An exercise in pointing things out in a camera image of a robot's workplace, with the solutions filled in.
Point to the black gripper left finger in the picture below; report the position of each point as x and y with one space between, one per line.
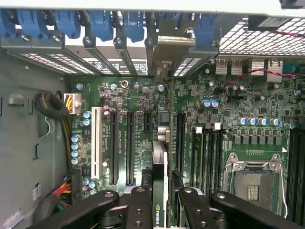
95 210

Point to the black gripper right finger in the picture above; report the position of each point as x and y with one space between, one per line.
226 210

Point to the silver CPU socket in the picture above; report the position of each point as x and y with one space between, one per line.
252 188

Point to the black RAM slot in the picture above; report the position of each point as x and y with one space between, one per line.
214 155
220 155
197 155
291 179
206 155
299 179

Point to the thin metal locking lever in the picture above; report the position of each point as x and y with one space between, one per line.
283 188

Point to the long black expansion slot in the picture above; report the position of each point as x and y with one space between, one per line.
114 148
130 148
181 143

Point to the white expansion slot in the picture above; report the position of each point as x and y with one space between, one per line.
97 143

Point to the grey open PC case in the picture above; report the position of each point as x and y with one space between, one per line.
23 143

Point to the short black expansion slot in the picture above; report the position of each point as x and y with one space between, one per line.
147 122

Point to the white power connector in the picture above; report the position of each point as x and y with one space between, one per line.
72 103

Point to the green motherboard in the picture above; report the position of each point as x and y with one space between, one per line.
143 100

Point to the blue slot retention clip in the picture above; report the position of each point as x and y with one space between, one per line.
133 26
8 23
100 26
205 28
31 23
68 23

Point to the black case fan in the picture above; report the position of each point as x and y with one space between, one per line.
269 23

